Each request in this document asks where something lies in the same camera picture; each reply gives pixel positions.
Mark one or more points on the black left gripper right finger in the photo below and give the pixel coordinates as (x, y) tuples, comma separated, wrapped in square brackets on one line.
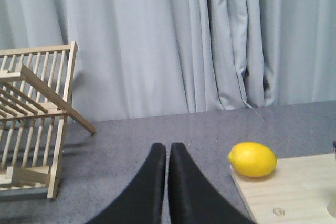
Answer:
[(192, 198)]

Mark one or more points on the wooden cutting board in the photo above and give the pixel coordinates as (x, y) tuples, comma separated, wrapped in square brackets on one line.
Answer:
[(298, 191)]

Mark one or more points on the yellow lemon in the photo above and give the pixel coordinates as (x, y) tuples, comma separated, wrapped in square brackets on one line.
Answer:
[(252, 159)]

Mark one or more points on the wooden dish drying rack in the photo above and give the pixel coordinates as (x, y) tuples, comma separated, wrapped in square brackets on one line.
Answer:
[(35, 107)]

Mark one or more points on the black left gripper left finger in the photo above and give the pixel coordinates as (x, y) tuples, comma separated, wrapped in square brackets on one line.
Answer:
[(142, 199)]

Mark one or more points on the grey curtain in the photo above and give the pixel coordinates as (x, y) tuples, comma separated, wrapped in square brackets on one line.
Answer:
[(140, 58)]

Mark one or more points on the silver double jigger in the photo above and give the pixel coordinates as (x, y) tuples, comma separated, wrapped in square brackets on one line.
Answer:
[(331, 207)]

